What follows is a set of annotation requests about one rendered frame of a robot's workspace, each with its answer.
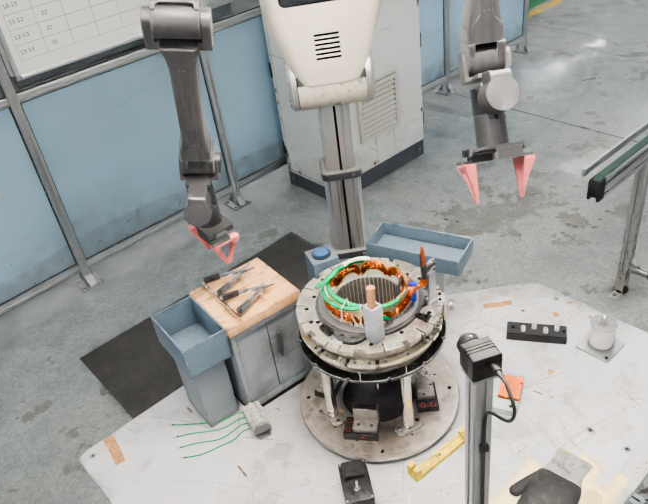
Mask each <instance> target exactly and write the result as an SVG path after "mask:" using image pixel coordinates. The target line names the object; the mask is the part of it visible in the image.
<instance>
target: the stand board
mask: <svg viewBox="0 0 648 504"><path fill-rule="evenodd" d="M249 263H250V265H249V266H248V267H247V268H246V269H249V268H252V267H255V268H254V269H252V270H250V271H247V272H245V273H243V274H242V276H243V280H244V282H243V283H242V282H241V281H239V280H238V279H237V280H236V281H235V282H234V284H233V285H232V286H231V288H230V289H229V290H228V291H226V292H225V293H228V292H231V291H234V290H237V289H238V290H242V289H247V288H251V287H255V286H259V285H261V284H263V283H264V282H266V281H267V280H269V279H270V281H269V282H268V283H267V284H265V285H266V286H267V285H270V284H273V283H275V285H272V286H270V287H268V288H266V289H264V290H262V291H261V292H262V293H263V297H264V299H263V300H262V299H261V298H259V297H258V296H257V297H256V298H255V299H254V300H253V302H252V303H251V306H249V307H248V308H247V309H246V310H245V311H243V312H242V313H241V314H240V315H239V314H238V315H239V316H241V320H242V321H241V322H239V321H238V320H237V319H236V318H235V317H234V316H233V315H232V314H231V313H230V312H229V311H228V310H227V309H226V308H224V307H223V306H222V305H221V304H220V303H219V302H218V301H217V300H216V299H215V298H214V297H213V296H212V295H211V294H210V293H208V292H207V291H206V290H205V289H204V288H203V287H200V288H198V289H196V290H194V291H192V292H190V293H189V296H190V295H191V296H192V297H193V298H194V299H195V300H196V301H197V302H198V303H199V304H200V305H201V306H202V307H203V308H204V309H205V310H206V311H207V312H208V313H209V314H210V315H211V316H212V317H213V318H214V319H215V320H216V321H217V322H218V323H219V324H220V325H221V326H222V327H223V328H224V329H225V331H226V334H227V337H228V338H232V337H234V336H235V335H237V334H239V333H240V332H242V331H244V330H246V329H247V328H249V327H251V326H253V325H254V324H256V323H258V322H260V321H261V320H263V319H265V318H267V317H268V316H270V315H272V314H274V313H275V312H277V311H279V310H281V309H282V308H284V307H286V306H288V305H289V304H291V303H293V302H294V301H296V300H298V298H299V296H300V290H299V289H297V288H296V287H295V286H293V285H292V284H291V283H290V282H288V281H287V280H286V279H284V278H283V277H282V276H281V275H279V274H278V273H277V272H275V271H274V270H273V269H271V268H270V267H269V266H268V265H266V264H265V263H264V262H262V261H261V260H260V259H259V258H255V259H253V260H251V261H249V262H248V263H246V264H244V265H242V266H240V267H238V268H236V269H234V270H239V269H241V268H243V267H244V266H246V265H247V264H249ZM234 270H232V271H234ZM234 276H235V274H234V275H230V276H228V277H221V279H220V280H217V281H214V282H211V283H208V284H206V285H207V286H208V287H209V288H210V289H211V290H212V291H213V292H215V293H216V294H217V292H216V291H217V290H218V289H219V288H221V287H222V286H223V285H224V284H226V283H227V282H230V281H231V280H232V279H233V278H234ZM225 293H224V294H225ZM254 293H255V291H252V292H248V293H247V294H245V293H243V294H239V295H240V296H238V297H235V298H232V299H229V300H226V301H224V302H225V303H226V304H228V305H229V306H230V307H231V308H232V309H233V310H234V311H235V312H236V313H237V311H236V308H237V307H239V306H240V305H241V304H242V303H243V302H244V301H246V300H247V299H249V298H250V297H251V296H252V295H253V294H254Z"/></svg>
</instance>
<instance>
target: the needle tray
mask: <svg viewBox="0 0 648 504"><path fill-rule="evenodd" d="M419 246H421V247H423V248H425V249H424V253H425V257H426V258H425V259H426V262H427V260H429V259H431V258H435V279H436V285H438V286H439V288H440V290H441V293H444V274H448V275H453V276H457V277H459V276H460V274H461V272H462V270H463V269H464V267H465V265H466V264H467V262H468V260H469V258H470V257H471V255H472V253H473V238H472V237H466V236H461V235H456V234H450V233H445V232H440V231H434V230H429V229H424V228H418V227H413V226H408V225H403V224H397V223H392V222H387V221H382V222H381V223H380V225H379V226H378V227H377V228H376V230H375V231H374V232H373V234H372V235H371V236H370V237H369V239H368V240H367V241H366V242H365V247H366V257H370V258H380V259H381V258H389V261H390V262H393V261H394V259H396V260H400V261H404V262H407V263H410V264H412V265H415V266H417V267H419V268H420V258H419V254H420V247H419ZM425 251H426V252H425Z"/></svg>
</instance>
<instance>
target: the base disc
mask: <svg viewBox="0 0 648 504"><path fill-rule="evenodd" d="M426 366H427V367H428V368H429V369H430V370H431V371H432V376H431V377H429V378H428V379H432V382H434V383H435V388H436V393H437V397H438V402H439V411H430V412H420V413H419V412H418V408H417V402H416V396H415V398H414V401H413V416H419V417H420V419H421V420H422V426H420V427H418V428H417V429H415V430H413V431H411V432H410V433H408V434H406V435H404V436H399V435H398V434H397V433H396V432H395V426H396V425H397V424H399V423H401V422H403V418H402V415H401V416H400V417H398V418H396V419H393V420H390V421H386V422H381V428H380V434H379V441H378V442H376V441H364V440H352V439H344V436H343V431H344V427H345V422H346V417H353V415H352V414H351V413H350V412H349V411H348V410H347V408H346V407H345V405H344V402H343V391H344V388H345V386H346V384H347V383H348V382H349V381H347V382H343V384H342V385H341V387H340V389H339V391H338V393H337V394H336V396H335V397H336V403H337V408H341V409H342V410H343V411H344V412H343V413H340V412H339V413H340V414H341V415H342V416H343V418H344V422H343V424H341V425H339V426H333V425H332V423H331V422H330V421H329V419H328V418H327V417H326V415H325V414H324V413H323V411H322V410H323V407H324V406H325V405H326V402H325V398H322V397H318V396H315V393H314V391H315V390H316V388H317V386H318V384H319V383H320V381H321V374H320V371H318V370H317V369H316V366H314V367H313V368H312V369H311V371H310V372H309V373H308V375H307V377H306V379H305V381H304V383H303V386H302V389H301V394H300V409H301V414H302V417H303V420H304V422H305V425H306V426H307V428H308V430H309V431H310V433H311V434H312V435H313V436H314V437H315V438H316V439H317V440H318V441H319V442H320V443H321V444H322V445H324V446H325V447H327V448H328V449H330V450H331V451H333V452H335V453H337V454H340V455H342V456H345V457H348V458H352V459H356V460H357V459H365V460H366V461H371V462H383V461H392V460H398V459H402V458H406V457H409V456H412V455H414V454H417V453H419V452H421V451H423V450H425V449H427V448H428V447H430V446H431V445H433V444H434V443H436V442H437V441H438V440H439V439H440V438H441V437H442V436H443V435H444V434H445V433H446V432H447V431H448V429H449V428H450V426H451V425H452V423H453V421H454V419H455V417H456V415H457V411H458V407H459V387H458V383H457V380H456V378H455V375H454V374H453V372H452V370H451V369H450V367H449V366H448V365H447V363H446V362H445V361H444V360H443V359H442V358H441V357H439V356H438V355H437V356H436V357H435V358H434V359H433V360H432V361H431V362H430V363H429V364H427V365H426ZM442 399H443V401H442ZM444 400H445V401H444ZM428 414H429V415H428ZM357 449H358V451H357ZM355 452H356V453H355ZM388 453H390V454H388ZM382 455H383V456H382Z"/></svg>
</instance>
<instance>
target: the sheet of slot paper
mask: <svg viewBox="0 0 648 504"><path fill-rule="evenodd" d="M578 457H579V458H581V459H583V460H585V461H587V462H588V463H590V464H591V465H592V466H593V467H592V468H591V469H590V470H589V471H588V473H587V474H586V475H585V477H584V478H583V481H582V483H581V484H582V493H581V498H580V501H579V503H578V504H614V503H615V501H616V500H617V498H618V497H619V496H620V494H621V493H622V491H623V490H624V488H625V487H626V485H627V484H628V482H629V481H630V479H631V478H629V477H626V476H624V475H622V474H620V473H618V472H617V473H616V475H615V476H614V478H613V479H612V480H611V482H610V483H609V484H608V486H607V487H605V486H603V485H601V484H600V483H598V482H596V481H595V480H596V479H597V478H598V476H599V475H600V474H601V472H602V471H603V470H604V468H605V467H606V465H604V464H602V463H601V462H599V461H597V460H595V459H594V458H592V457H590V456H589V455H587V454H585V453H583V452H582V451H581V452H580V454H579V455H578ZM542 467H543V465H541V464H540V463H538V462H537V461H535V460H533V459H532V458H530V457H528V458H527V460H526V461H525V462H524V463H523V464H522V465H521V466H520V468H519V469H518V470H517V471H516V472H515V473H514V475H513V476H512V477H511V478H510V479H509V480H508V482H507V483H506V484H505V485H504V486H503V487H502V489H501V490H500V491H499V492H498V493H497V494H496V496H495V497H494V498H493V499H492V500H491V501H490V502H489V504H516V503H517V501H518V499H519V498H520V497H521V495H519V496H513V495H511V494H510V492H509V487H510V486H511V485H513V484H514V483H516V482H517V481H519V480H521V479H522V478H524V477H525V476H527V475H529V474H531V473H533V472H535V471H537V470H538V469H540V468H542Z"/></svg>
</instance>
